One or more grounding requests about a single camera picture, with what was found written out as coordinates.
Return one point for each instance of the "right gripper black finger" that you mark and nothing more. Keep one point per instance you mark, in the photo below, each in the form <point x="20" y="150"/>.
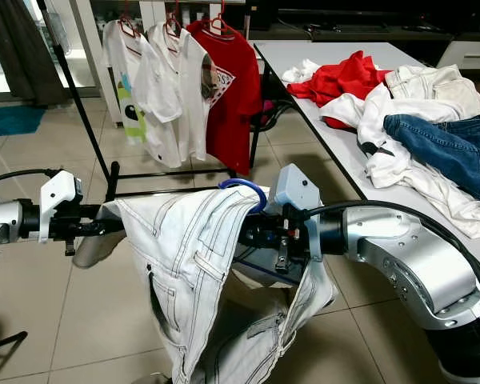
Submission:
<point x="252" y="242"/>
<point x="252" y="232"/>

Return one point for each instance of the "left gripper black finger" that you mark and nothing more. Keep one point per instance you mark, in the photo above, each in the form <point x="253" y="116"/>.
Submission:
<point x="102" y="233"/>
<point x="104" y="224"/>

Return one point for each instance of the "blue plastic hanger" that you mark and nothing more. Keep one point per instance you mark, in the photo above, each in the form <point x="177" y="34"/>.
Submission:
<point x="242" y="182"/>

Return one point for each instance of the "white denim jeans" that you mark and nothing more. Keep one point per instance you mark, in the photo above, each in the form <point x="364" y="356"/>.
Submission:
<point x="192" y="256"/>

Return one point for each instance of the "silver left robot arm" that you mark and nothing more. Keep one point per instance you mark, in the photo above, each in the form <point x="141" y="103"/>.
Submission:
<point x="4" y="220"/>

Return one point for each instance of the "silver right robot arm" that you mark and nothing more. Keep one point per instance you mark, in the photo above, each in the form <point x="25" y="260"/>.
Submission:
<point x="416" y="264"/>

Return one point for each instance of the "red plastic hanger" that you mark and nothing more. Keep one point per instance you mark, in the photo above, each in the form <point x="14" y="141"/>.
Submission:
<point x="222" y="26"/>
<point x="174" y="20"/>
<point x="130" y="20"/>

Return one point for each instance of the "teal floor mat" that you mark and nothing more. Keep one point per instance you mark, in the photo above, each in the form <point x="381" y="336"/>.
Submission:
<point x="8" y="120"/>

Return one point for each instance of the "red t-shirt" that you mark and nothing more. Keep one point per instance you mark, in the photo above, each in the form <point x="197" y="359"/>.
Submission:
<point x="240" y="104"/>

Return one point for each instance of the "white printed t-shirt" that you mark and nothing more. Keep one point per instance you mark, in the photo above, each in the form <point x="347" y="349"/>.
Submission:
<point x="128" y="80"/>

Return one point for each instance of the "white shirt black label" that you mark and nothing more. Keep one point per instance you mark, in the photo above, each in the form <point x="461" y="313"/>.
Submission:
<point x="376" y="112"/>

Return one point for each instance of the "white collared shirt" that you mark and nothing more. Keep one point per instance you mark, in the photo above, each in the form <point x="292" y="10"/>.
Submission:
<point x="176" y="88"/>

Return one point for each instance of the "red garment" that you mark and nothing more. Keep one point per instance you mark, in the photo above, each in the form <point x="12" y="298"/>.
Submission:
<point x="340" y="80"/>

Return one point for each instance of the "small white cloth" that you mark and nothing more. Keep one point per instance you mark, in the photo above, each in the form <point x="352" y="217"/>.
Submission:
<point x="300" y="70"/>

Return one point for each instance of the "dark grey curtain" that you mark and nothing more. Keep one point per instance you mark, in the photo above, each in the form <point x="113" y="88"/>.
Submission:
<point x="16" y="48"/>

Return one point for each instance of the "cream denim jacket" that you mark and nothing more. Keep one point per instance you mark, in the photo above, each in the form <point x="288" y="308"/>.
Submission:
<point x="432" y="80"/>

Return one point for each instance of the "white low drawer unit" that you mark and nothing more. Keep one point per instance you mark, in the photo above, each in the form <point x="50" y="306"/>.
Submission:
<point x="468" y="54"/>

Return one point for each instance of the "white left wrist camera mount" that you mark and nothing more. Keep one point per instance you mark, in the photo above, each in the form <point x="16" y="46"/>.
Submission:
<point x="64" y="190"/>

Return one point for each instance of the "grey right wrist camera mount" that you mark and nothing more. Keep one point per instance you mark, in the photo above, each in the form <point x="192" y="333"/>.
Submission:
<point x="296" y="192"/>

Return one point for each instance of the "metal garment rack black frame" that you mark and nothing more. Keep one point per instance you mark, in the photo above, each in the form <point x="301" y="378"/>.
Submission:
<point x="86" y="112"/>

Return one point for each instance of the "white table black frame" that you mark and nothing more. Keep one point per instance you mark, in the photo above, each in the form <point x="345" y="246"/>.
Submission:
<point x="320" y="48"/>

